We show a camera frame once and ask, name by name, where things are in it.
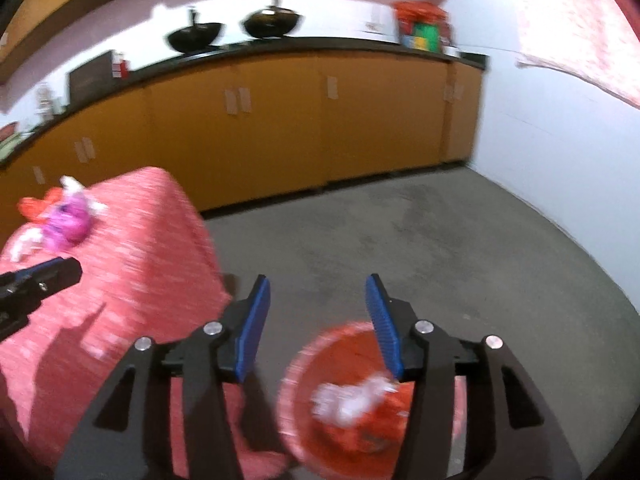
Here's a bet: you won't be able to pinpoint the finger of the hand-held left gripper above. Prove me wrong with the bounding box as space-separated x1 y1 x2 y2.
0 307 35 343
0 257 84 312

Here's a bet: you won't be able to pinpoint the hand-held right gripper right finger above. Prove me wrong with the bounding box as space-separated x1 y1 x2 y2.
364 273 584 480

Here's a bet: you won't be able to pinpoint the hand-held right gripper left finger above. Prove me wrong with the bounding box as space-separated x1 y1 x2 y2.
54 273 272 480

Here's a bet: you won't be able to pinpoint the orange plastic bag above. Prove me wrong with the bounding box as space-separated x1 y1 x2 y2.
17 187 67 224
320 385 417 455

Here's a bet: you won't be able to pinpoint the clear bubble wrap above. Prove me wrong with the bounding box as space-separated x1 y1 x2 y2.
311 374 402 425

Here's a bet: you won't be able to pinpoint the red plastic basket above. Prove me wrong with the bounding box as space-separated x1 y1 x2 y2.
276 319 469 472

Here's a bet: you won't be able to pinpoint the red floral tablecloth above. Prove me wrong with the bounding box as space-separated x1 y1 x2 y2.
0 166 292 480

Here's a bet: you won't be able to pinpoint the white crumpled tissue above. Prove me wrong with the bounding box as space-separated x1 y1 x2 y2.
58 175 109 216

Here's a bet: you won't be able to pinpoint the clear bag with jars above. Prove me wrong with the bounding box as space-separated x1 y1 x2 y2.
34 84 59 122

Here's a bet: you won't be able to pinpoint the dark cutting board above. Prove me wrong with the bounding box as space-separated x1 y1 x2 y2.
68 51 117 107

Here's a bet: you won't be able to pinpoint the wooden base cabinets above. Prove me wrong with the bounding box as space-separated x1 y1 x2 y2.
0 49 484 242

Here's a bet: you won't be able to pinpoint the green box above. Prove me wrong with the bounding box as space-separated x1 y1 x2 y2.
412 20 444 52

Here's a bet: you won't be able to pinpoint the black wok with lid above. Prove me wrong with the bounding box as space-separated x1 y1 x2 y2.
241 0 305 39

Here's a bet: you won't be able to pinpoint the red bag on containers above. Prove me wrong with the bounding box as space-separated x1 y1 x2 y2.
393 0 449 24

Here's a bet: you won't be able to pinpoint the pink floral curtain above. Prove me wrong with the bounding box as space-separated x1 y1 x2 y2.
514 0 640 109

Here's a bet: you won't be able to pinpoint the wooden wall cabinets long run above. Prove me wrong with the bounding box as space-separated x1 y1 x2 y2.
0 0 159 87

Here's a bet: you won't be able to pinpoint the black wok with handle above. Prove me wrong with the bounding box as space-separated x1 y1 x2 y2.
166 7 225 54

